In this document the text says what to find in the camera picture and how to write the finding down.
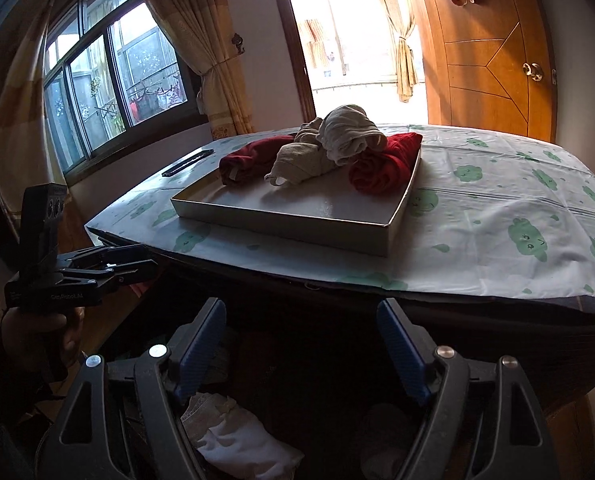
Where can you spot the dark framed window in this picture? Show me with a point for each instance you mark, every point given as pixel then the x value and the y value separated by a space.
pixel 102 85

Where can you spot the yellow window curtain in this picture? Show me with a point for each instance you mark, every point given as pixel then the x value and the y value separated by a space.
pixel 192 20
pixel 22 110

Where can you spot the beige cardboard tray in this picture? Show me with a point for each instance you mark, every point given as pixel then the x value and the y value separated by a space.
pixel 302 205

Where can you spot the cream underwear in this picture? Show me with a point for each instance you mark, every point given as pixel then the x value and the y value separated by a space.
pixel 350 132
pixel 207 410

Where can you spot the tan underwear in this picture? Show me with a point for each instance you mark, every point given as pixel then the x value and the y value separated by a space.
pixel 310 131

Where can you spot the brass door knob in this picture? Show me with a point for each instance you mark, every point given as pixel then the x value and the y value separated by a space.
pixel 532 71

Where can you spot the dark red underwear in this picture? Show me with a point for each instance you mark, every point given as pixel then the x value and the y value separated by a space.
pixel 252 157

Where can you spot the yellow balcony curtain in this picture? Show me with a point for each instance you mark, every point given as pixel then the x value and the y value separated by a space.
pixel 402 60

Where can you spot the dark curtain wall hook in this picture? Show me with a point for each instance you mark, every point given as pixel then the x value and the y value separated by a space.
pixel 238 42

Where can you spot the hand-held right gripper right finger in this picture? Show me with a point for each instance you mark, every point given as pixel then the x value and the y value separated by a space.
pixel 402 350

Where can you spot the bright red underwear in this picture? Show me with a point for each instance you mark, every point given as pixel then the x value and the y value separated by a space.
pixel 382 165

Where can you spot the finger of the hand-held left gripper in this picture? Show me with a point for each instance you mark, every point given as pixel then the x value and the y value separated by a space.
pixel 127 251
pixel 137 270

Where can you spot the brown door frame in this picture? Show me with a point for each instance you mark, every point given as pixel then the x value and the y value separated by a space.
pixel 292 50

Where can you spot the brown wooden door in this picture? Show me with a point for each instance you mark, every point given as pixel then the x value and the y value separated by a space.
pixel 477 60

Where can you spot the laundry outside window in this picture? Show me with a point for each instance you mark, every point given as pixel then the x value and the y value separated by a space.
pixel 152 100

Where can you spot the beige underwear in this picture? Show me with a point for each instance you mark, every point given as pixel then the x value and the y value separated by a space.
pixel 297 165

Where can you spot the orange hanging laundry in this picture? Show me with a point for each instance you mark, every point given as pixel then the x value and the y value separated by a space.
pixel 317 35

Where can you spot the person's left hand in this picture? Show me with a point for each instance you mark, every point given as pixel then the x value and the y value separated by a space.
pixel 32 345

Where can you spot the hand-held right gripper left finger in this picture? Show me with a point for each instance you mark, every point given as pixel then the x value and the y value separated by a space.
pixel 202 345

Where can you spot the black phone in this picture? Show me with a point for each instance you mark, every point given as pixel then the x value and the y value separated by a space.
pixel 187 162

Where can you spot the table with patterned cloth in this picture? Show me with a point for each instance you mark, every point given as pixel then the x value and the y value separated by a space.
pixel 477 210

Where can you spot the person's left forearm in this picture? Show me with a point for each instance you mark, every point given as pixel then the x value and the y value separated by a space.
pixel 2 400

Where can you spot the white underwear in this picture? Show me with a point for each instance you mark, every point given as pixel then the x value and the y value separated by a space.
pixel 247 447

